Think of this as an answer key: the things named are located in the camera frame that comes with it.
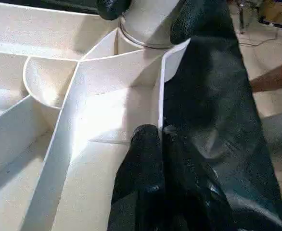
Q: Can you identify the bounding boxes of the yellow patterned garment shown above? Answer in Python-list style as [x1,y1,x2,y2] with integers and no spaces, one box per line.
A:
[257,0,282,26]

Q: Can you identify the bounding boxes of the white plastic table leg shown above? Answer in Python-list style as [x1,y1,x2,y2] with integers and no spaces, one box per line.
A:
[118,0,186,50]

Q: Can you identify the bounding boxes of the person's bare tan limb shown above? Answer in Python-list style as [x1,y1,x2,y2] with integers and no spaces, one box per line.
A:
[249,59,282,94]

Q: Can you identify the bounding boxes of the white plastic table top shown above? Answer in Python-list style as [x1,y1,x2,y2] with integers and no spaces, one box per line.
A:
[0,0,192,231]

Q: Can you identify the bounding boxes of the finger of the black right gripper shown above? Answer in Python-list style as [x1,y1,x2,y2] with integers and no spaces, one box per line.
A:
[96,0,132,21]
[169,0,232,45]

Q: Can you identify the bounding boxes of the black plastic mat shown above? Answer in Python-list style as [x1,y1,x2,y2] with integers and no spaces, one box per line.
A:
[158,19,282,231]

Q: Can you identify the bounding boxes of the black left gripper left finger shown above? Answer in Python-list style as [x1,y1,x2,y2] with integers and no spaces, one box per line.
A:
[106,124,167,231]

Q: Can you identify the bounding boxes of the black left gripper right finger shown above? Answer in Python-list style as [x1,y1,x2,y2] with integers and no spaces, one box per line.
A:
[160,124,239,231]

